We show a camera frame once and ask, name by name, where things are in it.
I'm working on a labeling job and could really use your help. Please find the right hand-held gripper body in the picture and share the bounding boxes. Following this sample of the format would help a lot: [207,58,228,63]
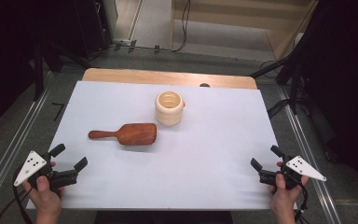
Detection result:
[258,155,327,190]

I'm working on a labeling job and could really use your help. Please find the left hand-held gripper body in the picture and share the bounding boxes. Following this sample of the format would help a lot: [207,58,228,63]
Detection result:
[13,150,79,191]

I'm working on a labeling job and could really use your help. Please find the brown wooden hairbrush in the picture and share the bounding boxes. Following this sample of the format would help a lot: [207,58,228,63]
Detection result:
[88,122,158,147]

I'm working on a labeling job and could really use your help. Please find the cream ribbed wooden cup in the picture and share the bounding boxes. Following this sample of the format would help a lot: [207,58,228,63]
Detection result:
[154,90,186,127]

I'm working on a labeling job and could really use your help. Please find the person's left hand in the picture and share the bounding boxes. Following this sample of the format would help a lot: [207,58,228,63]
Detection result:
[21,175,65,215]

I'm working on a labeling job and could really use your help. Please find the person's right hand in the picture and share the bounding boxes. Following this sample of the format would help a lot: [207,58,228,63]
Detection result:
[268,174,310,215]

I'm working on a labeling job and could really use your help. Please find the white board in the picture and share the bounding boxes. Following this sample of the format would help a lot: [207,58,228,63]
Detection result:
[26,80,298,211]

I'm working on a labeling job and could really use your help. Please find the black metal stand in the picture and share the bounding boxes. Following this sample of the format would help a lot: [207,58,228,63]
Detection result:
[250,55,303,116]
[32,38,91,101]

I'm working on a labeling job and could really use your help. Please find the person's dark clothing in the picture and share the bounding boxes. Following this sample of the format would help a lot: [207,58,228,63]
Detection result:
[93,210,234,224]

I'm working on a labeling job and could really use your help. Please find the light wooden table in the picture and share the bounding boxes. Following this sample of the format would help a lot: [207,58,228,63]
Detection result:
[81,68,258,91]

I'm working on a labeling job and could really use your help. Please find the black cabinet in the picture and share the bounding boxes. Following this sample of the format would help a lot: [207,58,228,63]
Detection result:
[73,0,114,60]

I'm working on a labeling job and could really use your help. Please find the light wooden platform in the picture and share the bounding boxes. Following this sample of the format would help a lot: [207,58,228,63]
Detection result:
[170,0,320,61]

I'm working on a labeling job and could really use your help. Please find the aluminium floor rail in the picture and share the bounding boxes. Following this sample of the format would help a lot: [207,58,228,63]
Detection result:
[0,71,55,216]
[274,85,343,224]

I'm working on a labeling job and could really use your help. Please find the right hand-held gripper black cable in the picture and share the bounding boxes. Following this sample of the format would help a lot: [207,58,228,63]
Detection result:
[293,181,310,224]

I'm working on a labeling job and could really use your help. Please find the hand-held gripper black cable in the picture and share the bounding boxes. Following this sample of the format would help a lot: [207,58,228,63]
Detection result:
[293,181,310,224]
[0,167,34,224]

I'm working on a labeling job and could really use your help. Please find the left hand-held gripper black cable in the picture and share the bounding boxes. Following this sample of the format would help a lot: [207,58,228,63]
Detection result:
[0,167,34,224]

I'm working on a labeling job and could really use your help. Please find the black floor cables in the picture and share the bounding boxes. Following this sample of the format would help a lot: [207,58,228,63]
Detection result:
[266,98,291,119]

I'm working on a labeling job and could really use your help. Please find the thin black hanging cable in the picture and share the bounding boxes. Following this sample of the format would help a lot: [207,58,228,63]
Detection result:
[172,0,191,52]

